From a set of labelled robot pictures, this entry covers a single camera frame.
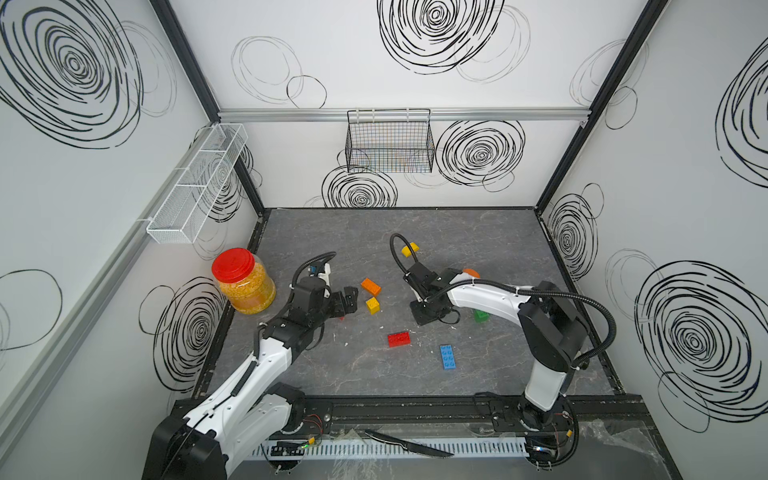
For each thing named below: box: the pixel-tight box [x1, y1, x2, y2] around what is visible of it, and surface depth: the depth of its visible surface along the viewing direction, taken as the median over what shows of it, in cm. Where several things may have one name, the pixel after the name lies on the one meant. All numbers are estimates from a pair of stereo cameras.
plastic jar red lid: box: [212, 248, 277, 315], surface depth 85 cm
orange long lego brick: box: [360, 277, 382, 297], surface depth 98 cm
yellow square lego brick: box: [365, 296, 381, 315], surface depth 93 cm
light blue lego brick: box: [439, 344, 457, 370], surface depth 84 cm
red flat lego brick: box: [387, 331, 411, 348], surface depth 87 cm
